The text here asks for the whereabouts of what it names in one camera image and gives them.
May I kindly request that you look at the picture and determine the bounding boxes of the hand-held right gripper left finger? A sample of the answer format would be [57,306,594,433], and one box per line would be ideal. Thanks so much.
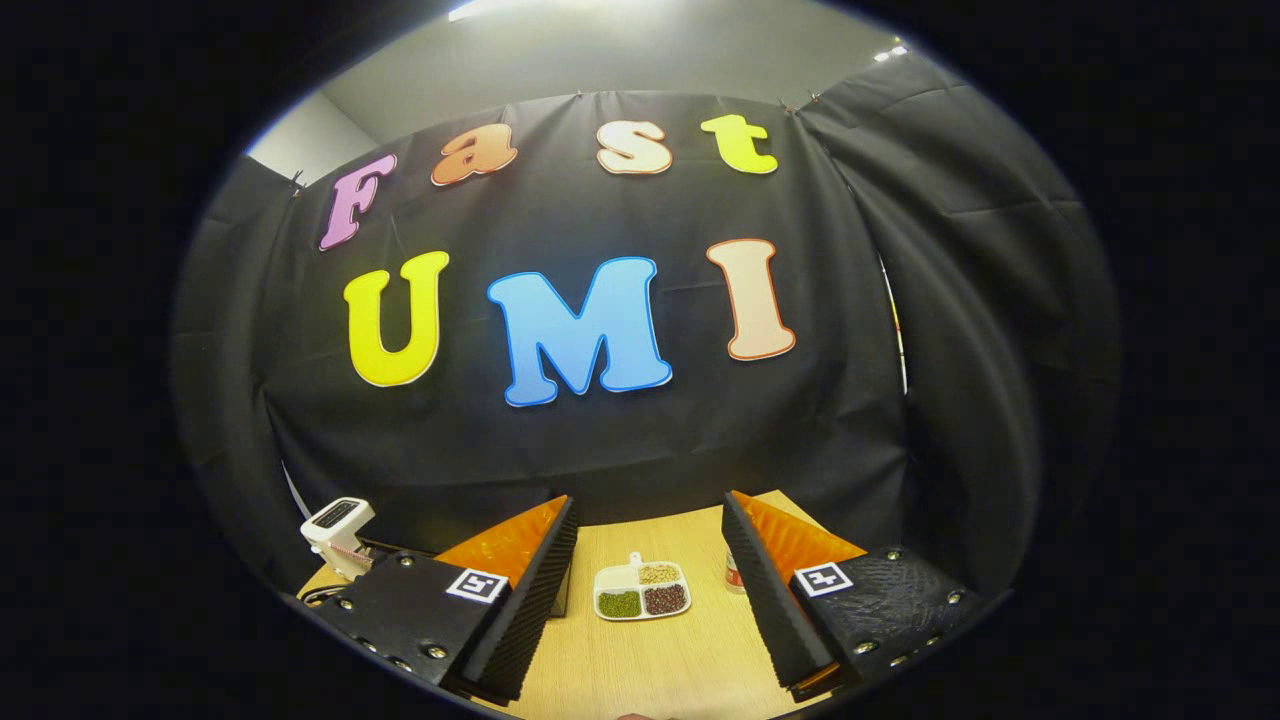
[298,493,579,703]

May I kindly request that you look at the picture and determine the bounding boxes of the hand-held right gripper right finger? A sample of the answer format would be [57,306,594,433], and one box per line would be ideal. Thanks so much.
[722,490,989,703]

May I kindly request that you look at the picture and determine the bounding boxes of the white divided plate with beans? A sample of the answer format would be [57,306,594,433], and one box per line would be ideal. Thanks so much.
[593,552,693,623]

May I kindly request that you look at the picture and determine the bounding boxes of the black backdrop cloth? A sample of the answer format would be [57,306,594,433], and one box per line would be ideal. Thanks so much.
[170,50,1121,601]

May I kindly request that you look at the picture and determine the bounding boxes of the large ceiling light panel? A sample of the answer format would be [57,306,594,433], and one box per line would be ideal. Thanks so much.
[446,0,566,23]

